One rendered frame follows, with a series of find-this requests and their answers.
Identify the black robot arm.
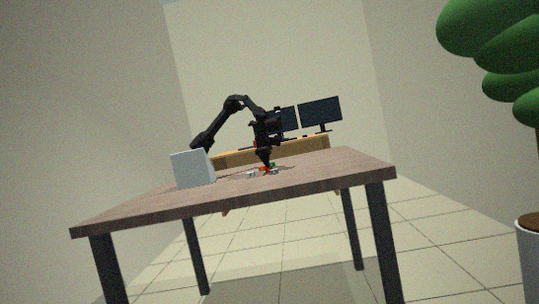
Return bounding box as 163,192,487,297
189,94,282,154

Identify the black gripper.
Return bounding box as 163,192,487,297
255,133,272,168

